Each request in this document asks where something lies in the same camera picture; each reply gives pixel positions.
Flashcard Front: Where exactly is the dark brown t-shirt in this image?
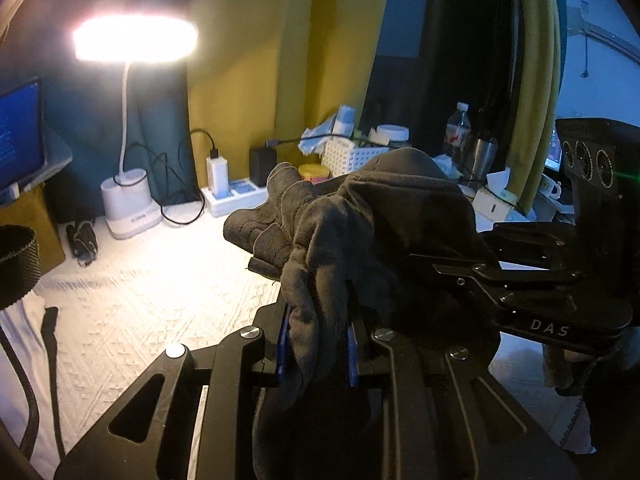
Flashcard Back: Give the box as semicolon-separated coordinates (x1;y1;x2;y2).
224;148;500;479

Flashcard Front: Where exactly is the computer monitor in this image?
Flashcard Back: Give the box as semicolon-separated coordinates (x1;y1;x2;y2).
544;128;562;172

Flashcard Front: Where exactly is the white mug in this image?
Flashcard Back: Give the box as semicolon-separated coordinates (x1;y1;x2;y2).
538;174;562;200

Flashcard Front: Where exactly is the steel thermos cup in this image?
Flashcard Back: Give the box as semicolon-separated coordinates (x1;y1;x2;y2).
465;138;498;181

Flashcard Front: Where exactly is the plastic water bottle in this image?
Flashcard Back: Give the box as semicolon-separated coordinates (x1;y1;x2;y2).
442;102;471;162

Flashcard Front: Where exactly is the white textured table cloth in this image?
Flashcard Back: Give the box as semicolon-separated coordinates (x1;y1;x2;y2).
0;194;591;480

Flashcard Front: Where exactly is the clear jar with white lid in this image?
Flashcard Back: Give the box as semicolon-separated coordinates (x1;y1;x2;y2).
370;125;410;148

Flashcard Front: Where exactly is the white power strip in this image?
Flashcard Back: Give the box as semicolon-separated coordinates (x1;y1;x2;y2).
201;178;268;218

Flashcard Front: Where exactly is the white charger plug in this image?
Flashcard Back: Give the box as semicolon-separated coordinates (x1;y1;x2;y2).
206;156;230;200

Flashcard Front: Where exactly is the white perforated plastic basket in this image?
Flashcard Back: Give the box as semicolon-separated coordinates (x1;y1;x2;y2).
321;136;390;177

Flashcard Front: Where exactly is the black power adapter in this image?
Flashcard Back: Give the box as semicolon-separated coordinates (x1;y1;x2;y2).
248;148;277;188

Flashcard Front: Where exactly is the red tin can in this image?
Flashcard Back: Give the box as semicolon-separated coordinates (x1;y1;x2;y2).
298;164;331;184

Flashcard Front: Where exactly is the white blue spray bottle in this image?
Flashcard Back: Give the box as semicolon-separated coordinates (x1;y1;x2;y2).
332;105;357;138

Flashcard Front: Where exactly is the brown cardboard box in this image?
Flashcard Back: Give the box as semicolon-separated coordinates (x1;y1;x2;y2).
0;183;65;274

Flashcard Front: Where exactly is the blue screen tablet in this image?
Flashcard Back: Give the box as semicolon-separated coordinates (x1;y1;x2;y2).
1;78;73;207

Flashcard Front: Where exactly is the yellow curtain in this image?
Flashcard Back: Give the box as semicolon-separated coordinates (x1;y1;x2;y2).
188;0;386;179

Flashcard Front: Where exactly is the white desk lamp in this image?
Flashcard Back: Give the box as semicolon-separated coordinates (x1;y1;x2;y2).
71;13;201;240

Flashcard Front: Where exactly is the black strap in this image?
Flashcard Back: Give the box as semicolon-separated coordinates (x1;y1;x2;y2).
39;304;68;461

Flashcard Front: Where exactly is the black cable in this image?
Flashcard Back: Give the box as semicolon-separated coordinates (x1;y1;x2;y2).
112;127;334;227

